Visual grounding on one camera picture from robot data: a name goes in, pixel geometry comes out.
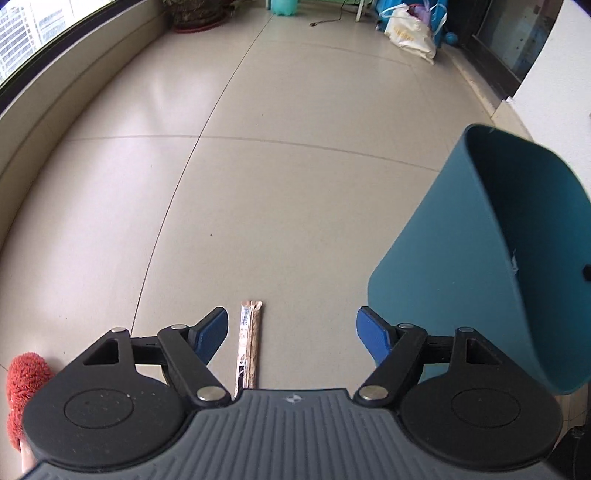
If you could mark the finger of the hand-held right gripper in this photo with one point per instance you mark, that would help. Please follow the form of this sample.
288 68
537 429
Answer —
588 273

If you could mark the blue plastic stool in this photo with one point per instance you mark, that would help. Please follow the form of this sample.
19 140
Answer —
438 18

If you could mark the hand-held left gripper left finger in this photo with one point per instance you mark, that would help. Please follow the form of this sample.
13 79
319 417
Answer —
213 331

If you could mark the red fluffy slipper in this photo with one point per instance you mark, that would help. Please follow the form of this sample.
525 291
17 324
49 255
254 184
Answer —
27 378

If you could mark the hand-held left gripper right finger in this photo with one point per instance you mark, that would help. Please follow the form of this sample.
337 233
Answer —
373 334

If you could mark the black window frame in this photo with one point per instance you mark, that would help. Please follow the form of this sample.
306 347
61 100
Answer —
69 48

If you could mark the chopsticks packet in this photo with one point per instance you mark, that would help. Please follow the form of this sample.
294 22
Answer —
249 346

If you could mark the teal plastic trash bin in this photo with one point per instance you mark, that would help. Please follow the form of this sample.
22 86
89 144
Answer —
452 240

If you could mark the small blue ball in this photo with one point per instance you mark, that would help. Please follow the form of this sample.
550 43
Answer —
451 39

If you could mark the white shopping bag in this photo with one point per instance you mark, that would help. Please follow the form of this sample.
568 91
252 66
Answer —
411 34

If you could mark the dark sliding door frame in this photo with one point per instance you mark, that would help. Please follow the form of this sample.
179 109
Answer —
508 41

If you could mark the brown plant pot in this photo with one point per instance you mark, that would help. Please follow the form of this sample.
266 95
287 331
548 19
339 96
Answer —
194 14

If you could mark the teal spray bottle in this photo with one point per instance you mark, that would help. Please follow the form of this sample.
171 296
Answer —
285 7

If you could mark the person's dark clothing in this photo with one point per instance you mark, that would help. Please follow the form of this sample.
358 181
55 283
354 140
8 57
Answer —
577 454

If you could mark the person's foot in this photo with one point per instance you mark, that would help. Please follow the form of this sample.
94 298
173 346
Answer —
27 461

